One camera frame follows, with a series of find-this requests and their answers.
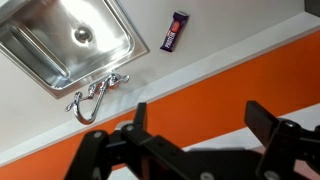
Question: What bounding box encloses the chrome faucet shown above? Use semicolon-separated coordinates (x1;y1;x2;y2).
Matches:
64;72;131;126

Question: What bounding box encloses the stainless steel sink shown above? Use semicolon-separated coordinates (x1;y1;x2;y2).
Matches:
0;0;151;100

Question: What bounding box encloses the dark wood cabinet panel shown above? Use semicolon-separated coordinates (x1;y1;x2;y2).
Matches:
303;0;320;18

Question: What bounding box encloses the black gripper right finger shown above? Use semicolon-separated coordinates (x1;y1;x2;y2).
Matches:
244;100;320;180

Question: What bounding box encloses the purple protein bar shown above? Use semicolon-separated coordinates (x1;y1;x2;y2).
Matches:
159;10;190;53

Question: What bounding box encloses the thin white wall shelf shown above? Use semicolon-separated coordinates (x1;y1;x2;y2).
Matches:
106;102;320;180

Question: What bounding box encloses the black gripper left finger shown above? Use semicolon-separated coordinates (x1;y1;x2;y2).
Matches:
63;102;201;180

